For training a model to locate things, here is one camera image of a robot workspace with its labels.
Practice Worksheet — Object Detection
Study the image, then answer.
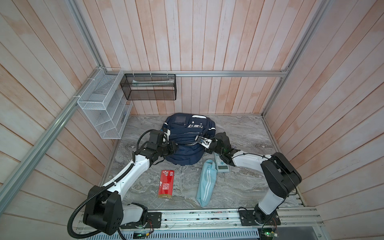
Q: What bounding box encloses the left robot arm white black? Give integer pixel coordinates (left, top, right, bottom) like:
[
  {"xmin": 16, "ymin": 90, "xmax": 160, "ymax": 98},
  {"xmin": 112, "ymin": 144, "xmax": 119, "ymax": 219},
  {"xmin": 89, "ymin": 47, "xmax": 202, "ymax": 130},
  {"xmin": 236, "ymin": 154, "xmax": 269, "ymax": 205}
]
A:
[{"xmin": 83, "ymin": 129, "xmax": 177, "ymax": 235}]

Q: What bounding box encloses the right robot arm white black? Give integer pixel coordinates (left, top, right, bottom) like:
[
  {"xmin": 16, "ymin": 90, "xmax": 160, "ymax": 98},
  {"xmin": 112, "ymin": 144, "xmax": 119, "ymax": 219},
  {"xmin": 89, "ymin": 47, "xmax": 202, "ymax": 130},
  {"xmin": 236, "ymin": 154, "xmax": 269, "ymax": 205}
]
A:
[{"xmin": 197, "ymin": 132, "xmax": 302, "ymax": 224}]

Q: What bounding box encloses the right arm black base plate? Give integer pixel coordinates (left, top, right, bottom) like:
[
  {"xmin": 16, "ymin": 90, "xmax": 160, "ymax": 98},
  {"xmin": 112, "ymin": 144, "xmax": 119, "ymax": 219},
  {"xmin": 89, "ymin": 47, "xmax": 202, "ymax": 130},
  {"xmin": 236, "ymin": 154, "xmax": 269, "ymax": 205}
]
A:
[{"xmin": 238, "ymin": 208, "xmax": 281, "ymax": 227}]

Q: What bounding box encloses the black mesh wall basket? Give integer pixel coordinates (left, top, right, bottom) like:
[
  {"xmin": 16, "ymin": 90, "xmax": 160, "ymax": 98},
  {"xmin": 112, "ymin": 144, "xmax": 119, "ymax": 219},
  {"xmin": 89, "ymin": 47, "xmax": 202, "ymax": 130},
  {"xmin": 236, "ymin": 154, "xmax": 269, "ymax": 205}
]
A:
[{"xmin": 120, "ymin": 73, "xmax": 177, "ymax": 101}]

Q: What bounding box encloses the light blue pencil pouch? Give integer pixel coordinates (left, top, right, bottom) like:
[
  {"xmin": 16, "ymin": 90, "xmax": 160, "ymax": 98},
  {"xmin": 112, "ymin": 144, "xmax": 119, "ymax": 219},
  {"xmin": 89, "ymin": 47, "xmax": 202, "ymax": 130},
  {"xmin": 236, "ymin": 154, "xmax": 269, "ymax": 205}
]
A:
[{"xmin": 196, "ymin": 160, "xmax": 218, "ymax": 208}]

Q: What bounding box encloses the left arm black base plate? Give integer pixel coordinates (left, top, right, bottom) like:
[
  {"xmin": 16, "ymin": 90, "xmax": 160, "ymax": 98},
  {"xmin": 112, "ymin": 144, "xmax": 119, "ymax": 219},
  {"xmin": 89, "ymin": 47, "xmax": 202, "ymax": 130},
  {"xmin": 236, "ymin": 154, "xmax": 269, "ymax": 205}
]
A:
[{"xmin": 121, "ymin": 212, "xmax": 162, "ymax": 230}]

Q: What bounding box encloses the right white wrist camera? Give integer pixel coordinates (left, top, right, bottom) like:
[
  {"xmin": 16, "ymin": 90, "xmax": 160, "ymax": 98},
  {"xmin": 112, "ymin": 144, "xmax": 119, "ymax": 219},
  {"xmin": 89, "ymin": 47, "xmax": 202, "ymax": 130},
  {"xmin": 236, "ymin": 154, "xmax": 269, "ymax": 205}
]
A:
[{"xmin": 195, "ymin": 136, "xmax": 213, "ymax": 149}]

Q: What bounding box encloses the navy blue student backpack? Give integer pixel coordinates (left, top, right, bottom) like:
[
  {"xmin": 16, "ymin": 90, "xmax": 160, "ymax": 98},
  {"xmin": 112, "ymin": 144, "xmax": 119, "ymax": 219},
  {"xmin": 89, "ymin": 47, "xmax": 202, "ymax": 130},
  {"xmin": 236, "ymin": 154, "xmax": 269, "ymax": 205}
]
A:
[{"xmin": 163, "ymin": 113, "xmax": 216, "ymax": 166}]

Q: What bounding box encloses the red rectangular box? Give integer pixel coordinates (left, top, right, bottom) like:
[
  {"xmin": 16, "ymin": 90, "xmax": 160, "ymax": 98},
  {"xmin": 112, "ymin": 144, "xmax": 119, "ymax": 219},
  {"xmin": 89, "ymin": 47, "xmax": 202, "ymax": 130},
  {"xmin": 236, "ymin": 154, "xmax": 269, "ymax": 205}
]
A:
[{"xmin": 158, "ymin": 170, "xmax": 175, "ymax": 199}]

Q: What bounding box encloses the aluminium front rail frame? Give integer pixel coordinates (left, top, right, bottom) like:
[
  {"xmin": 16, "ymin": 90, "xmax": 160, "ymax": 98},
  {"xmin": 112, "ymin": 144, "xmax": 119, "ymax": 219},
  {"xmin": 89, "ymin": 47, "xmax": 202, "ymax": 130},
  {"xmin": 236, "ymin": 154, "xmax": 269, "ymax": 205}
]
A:
[{"xmin": 122, "ymin": 206, "xmax": 331, "ymax": 240}]

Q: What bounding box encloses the horizontal aluminium wall rail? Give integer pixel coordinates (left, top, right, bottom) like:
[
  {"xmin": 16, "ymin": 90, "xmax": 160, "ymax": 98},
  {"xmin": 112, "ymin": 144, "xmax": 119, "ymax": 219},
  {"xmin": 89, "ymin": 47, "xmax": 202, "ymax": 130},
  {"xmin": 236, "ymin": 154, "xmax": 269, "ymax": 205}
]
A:
[{"xmin": 106, "ymin": 68, "xmax": 288, "ymax": 78}]

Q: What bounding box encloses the white wire mesh shelf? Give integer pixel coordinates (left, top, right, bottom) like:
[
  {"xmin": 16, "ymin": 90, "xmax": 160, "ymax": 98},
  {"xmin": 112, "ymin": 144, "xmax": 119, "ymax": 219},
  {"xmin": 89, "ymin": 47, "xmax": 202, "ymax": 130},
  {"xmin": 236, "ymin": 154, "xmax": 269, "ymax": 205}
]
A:
[{"xmin": 78, "ymin": 68, "xmax": 133, "ymax": 140}]

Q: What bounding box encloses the left black corrugated cable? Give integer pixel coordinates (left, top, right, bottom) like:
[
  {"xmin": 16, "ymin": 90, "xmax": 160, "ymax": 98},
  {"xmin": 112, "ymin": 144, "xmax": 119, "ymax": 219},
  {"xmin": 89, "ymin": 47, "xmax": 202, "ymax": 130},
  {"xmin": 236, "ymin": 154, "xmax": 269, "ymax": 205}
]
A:
[{"xmin": 66, "ymin": 128, "xmax": 163, "ymax": 240}]

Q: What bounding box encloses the light green calculator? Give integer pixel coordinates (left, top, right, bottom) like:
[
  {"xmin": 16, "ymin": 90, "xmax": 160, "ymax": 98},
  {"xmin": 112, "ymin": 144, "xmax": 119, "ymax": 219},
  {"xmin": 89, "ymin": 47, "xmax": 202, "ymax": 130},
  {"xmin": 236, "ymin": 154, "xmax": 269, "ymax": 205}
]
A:
[{"xmin": 214, "ymin": 153, "xmax": 230, "ymax": 173}]

